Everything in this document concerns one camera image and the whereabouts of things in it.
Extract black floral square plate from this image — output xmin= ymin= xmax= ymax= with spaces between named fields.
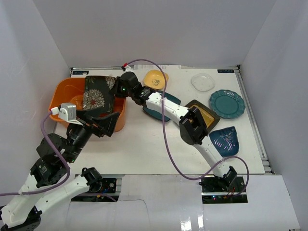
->
xmin=82 ymin=76 xmax=116 ymax=114

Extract teal square plate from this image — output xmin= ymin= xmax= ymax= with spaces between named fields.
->
xmin=142 ymin=92 xmax=181 ymax=121

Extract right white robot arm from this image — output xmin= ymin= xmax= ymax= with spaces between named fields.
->
xmin=111 ymin=72 xmax=237 ymax=192

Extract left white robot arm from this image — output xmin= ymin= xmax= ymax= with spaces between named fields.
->
xmin=0 ymin=107 xmax=120 ymax=231

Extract orange plastic bin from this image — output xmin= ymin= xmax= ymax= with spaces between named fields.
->
xmin=49 ymin=77 xmax=126 ymax=132

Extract white paper sheets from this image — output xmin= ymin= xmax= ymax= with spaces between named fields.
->
xmin=134 ymin=64 xmax=181 ymax=71

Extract yellow panda square dish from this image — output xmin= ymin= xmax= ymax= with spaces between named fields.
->
xmin=143 ymin=70 xmax=169 ymax=90

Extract clear glass plate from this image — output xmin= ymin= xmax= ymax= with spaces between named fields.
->
xmin=191 ymin=73 xmax=216 ymax=92

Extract yellow and black square plate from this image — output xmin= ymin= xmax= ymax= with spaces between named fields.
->
xmin=185 ymin=100 xmax=220 ymax=133

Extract teal scalloped round plate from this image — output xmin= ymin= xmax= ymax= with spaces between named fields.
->
xmin=209 ymin=90 xmax=245 ymax=119

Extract dark blue shell plate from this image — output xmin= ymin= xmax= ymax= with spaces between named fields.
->
xmin=209 ymin=126 xmax=240 ymax=158

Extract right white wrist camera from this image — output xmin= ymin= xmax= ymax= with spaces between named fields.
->
xmin=121 ymin=63 xmax=133 ymax=72

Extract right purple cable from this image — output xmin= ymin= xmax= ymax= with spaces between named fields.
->
xmin=125 ymin=58 xmax=250 ymax=193

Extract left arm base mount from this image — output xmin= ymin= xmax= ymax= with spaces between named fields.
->
xmin=71 ymin=178 xmax=121 ymax=202

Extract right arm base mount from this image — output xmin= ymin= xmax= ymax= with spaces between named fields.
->
xmin=199 ymin=177 xmax=248 ymax=205

